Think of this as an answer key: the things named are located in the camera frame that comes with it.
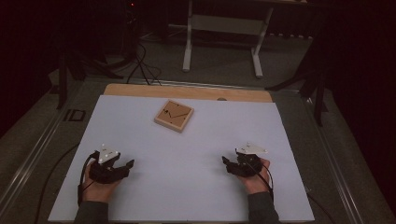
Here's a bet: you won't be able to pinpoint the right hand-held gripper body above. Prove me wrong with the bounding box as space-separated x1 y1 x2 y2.
234 142 269 178

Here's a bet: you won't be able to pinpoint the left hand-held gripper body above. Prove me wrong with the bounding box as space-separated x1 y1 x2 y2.
89 143 125 185

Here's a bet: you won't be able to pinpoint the square wooden picture frame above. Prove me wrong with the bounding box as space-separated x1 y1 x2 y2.
153 99 195 133

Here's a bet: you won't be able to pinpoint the person's left hand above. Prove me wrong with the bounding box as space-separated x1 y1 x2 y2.
81 162 122 203

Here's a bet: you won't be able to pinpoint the person's right hand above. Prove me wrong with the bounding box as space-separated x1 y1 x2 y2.
237 158 271 195

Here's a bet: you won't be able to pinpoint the white table sheet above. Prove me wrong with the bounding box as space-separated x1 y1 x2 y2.
48 94 316 223

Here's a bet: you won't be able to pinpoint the black floor plate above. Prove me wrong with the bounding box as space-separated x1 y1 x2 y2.
63 108 87 123

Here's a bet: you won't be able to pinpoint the black tripod stand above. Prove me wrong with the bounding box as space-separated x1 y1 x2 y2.
55 50 125 110
265 40 330 127

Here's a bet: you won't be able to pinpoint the dark equipment with red light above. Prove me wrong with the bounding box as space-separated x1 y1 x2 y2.
121 0 142 63

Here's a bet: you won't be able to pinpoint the white metal stand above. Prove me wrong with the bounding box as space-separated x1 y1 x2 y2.
181 0 275 78

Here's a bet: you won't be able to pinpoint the right hand-held gripper cable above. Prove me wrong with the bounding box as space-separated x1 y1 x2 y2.
235 148 276 203

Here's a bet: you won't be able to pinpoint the hand-held gripper cable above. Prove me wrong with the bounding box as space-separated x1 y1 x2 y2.
77 151 100 207
235 148 276 203

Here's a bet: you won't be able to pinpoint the left hand-held gripper cable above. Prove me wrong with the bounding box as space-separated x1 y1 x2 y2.
77 151 100 207

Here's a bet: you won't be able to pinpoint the black floor cable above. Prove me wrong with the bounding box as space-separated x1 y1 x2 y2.
306 191 338 224
32 142 81 224

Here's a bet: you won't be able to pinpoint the metal floor rail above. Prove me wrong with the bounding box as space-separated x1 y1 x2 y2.
302 96 366 224
0 90 82 216
136 78 301 93

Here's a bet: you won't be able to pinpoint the black floor cables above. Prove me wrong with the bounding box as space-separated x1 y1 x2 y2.
125 43 163 87

